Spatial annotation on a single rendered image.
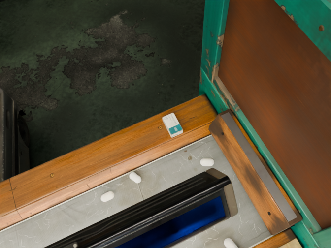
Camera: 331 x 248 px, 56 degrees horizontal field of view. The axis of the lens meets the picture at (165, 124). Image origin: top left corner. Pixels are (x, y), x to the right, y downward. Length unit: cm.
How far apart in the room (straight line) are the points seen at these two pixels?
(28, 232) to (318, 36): 76
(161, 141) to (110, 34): 141
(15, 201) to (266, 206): 61
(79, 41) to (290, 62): 179
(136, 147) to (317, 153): 46
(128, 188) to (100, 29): 154
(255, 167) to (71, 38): 173
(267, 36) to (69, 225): 63
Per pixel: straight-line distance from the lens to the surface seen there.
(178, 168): 84
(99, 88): 192
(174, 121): 85
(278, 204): 72
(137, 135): 86
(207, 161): 83
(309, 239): 77
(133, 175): 82
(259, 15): 57
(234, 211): 49
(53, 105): 194
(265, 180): 73
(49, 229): 87
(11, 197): 91
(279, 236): 81
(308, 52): 50
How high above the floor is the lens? 154
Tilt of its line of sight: 63 degrees down
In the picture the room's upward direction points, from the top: 7 degrees counter-clockwise
